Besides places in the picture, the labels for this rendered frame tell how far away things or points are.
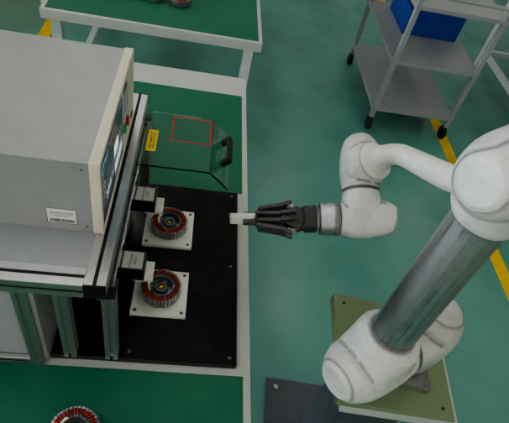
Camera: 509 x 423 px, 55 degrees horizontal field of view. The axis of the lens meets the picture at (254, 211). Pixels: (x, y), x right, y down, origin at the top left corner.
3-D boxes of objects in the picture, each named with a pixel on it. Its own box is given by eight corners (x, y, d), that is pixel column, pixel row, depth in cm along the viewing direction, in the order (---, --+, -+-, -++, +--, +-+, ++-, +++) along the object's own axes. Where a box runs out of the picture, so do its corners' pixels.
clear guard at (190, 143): (228, 137, 155) (232, 122, 151) (228, 190, 139) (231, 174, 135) (123, 122, 151) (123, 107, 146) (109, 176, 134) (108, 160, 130)
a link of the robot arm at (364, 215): (337, 242, 137) (335, 196, 140) (393, 242, 136) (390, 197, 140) (342, 233, 126) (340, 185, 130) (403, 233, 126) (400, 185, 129)
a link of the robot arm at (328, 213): (335, 218, 139) (314, 218, 139) (338, 195, 133) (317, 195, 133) (338, 242, 133) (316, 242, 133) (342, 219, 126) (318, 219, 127)
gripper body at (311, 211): (317, 239, 133) (283, 239, 133) (316, 217, 139) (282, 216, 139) (319, 221, 127) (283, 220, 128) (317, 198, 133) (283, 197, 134)
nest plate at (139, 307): (188, 274, 146) (189, 272, 145) (185, 319, 135) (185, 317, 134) (137, 270, 143) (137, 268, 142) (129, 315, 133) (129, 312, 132)
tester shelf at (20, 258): (148, 107, 148) (148, 94, 144) (106, 300, 101) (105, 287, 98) (-8, 85, 141) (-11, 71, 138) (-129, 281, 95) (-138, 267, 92)
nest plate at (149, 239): (193, 215, 162) (194, 211, 161) (191, 250, 152) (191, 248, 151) (148, 210, 160) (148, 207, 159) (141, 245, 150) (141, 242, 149)
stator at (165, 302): (181, 277, 143) (183, 269, 140) (179, 310, 135) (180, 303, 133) (143, 274, 141) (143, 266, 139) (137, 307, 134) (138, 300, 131)
